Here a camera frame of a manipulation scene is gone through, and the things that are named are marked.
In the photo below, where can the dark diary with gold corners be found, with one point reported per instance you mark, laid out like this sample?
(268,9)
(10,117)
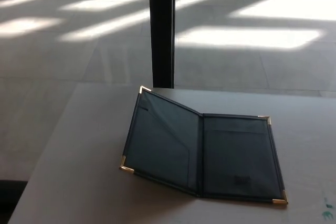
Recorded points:
(231,150)

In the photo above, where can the black vertical pillar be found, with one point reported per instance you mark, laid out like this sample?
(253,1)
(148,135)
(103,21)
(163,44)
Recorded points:
(161,30)

